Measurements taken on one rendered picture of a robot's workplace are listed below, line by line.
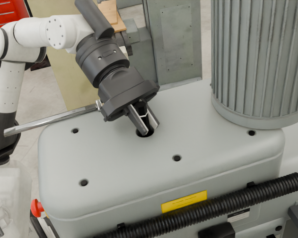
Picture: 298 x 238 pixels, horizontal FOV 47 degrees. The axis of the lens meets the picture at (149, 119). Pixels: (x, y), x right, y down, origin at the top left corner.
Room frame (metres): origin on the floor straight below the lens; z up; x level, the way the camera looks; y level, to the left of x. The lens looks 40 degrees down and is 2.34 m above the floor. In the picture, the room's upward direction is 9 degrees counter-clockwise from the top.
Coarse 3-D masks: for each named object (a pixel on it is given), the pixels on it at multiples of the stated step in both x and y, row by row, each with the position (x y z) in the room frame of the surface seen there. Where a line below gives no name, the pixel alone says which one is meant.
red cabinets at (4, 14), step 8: (0, 0) 4.74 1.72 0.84; (8, 0) 4.75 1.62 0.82; (16, 0) 4.91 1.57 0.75; (0, 8) 4.74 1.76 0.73; (8, 8) 4.74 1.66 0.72; (16, 8) 4.77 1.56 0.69; (24, 8) 5.15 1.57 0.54; (0, 16) 4.74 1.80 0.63; (8, 16) 4.74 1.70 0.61; (16, 16) 4.74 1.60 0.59; (24, 16) 5.00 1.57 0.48; (0, 24) 4.73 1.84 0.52
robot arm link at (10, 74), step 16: (0, 32) 0.78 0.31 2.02; (0, 48) 0.76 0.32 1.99; (0, 64) 0.79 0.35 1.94; (16, 64) 0.80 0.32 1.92; (32, 64) 0.84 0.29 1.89; (0, 80) 0.78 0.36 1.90; (16, 80) 0.79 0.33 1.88; (0, 96) 0.76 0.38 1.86; (16, 96) 0.78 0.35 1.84; (0, 112) 0.75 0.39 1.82
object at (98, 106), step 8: (96, 104) 0.60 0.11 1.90; (64, 112) 0.59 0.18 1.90; (72, 112) 0.59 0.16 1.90; (80, 112) 0.58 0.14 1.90; (40, 120) 0.58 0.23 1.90; (48, 120) 0.57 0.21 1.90; (56, 120) 0.57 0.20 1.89; (8, 128) 0.57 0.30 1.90; (16, 128) 0.56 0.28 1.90; (24, 128) 0.56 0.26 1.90; (32, 128) 0.56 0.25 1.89
